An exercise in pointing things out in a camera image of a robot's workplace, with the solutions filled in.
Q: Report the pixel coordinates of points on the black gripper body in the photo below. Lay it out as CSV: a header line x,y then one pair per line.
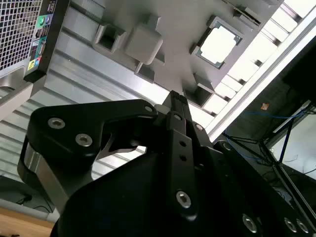
x,y
123,202

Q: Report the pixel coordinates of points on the silver CPU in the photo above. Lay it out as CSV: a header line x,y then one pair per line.
x,y
218,42

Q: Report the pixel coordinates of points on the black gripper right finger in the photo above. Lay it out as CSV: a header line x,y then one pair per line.
x,y
247,187

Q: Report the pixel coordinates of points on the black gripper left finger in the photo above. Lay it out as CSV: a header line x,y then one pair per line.
x,y
49,143

